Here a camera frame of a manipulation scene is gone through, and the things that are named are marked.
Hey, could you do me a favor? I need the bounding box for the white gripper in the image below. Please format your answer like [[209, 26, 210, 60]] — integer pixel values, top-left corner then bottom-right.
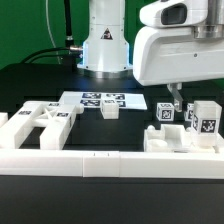
[[133, 27, 224, 112]]

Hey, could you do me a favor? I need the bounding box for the thin white cable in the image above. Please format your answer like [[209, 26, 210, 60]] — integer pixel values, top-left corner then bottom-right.
[[45, 0, 63, 64]]

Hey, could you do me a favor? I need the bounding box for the white chair back frame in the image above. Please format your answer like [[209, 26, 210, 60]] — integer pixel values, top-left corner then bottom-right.
[[0, 101, 84, 150]]

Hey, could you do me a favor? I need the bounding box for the white U-shaped fence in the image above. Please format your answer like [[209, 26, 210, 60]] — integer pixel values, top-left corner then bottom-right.
[[0, 126, 224, 178]]

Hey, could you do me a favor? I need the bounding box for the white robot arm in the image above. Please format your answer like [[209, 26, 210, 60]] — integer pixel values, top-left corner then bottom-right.
[[80, 0, 224, 111]]

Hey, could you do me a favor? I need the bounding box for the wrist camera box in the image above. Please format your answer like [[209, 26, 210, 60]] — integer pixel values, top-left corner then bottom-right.
[[140, 0, 208, 28]]

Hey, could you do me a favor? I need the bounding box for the white chair seat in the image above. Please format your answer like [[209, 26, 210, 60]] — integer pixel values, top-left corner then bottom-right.
[[143, 124, 224, 154]]

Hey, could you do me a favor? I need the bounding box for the white marker sheet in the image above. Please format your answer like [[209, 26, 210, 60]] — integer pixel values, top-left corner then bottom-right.
[[59, 91, 147, 110]]

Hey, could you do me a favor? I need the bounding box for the white part at left edge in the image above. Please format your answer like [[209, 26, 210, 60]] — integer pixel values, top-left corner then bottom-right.
[[0, 112, 8, 128]]

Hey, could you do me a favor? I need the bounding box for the black cable bundle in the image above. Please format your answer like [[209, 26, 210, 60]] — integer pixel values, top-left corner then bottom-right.
[[20, 0, 84, 65]]

